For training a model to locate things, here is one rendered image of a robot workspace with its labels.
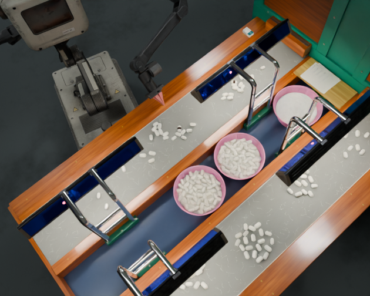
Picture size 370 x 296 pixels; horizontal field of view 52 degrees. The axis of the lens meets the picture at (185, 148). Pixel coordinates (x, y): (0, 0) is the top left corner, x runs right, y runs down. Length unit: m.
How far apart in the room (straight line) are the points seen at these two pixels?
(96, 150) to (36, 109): 1.33
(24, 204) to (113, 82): 1.03
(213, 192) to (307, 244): 0.51
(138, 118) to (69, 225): 0.68
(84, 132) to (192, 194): 0.91
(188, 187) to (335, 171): 0.76
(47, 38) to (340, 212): 1.65
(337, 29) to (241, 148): 0.77
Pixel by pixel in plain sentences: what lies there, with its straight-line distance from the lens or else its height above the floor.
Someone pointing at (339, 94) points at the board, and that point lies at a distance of 2.25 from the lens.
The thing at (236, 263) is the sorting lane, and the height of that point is 0.74.
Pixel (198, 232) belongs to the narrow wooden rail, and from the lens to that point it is 1.87.
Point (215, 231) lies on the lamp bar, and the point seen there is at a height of 1.09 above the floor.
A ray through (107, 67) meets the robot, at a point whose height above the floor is 0.47.
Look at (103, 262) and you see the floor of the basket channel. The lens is 2.02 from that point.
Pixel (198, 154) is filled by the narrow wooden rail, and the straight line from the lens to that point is 2.00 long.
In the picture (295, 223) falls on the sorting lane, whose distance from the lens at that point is 1.95.
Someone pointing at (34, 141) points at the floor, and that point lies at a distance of 3.21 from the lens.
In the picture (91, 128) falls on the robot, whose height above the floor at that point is 0.48.
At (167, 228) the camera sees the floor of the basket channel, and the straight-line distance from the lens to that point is 1.98.
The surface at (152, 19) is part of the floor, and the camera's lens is 3.62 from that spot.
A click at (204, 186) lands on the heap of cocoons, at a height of 0.74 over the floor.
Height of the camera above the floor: 2.60
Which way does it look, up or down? 65 degrees down
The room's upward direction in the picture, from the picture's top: 11 degrees counter-clockwise
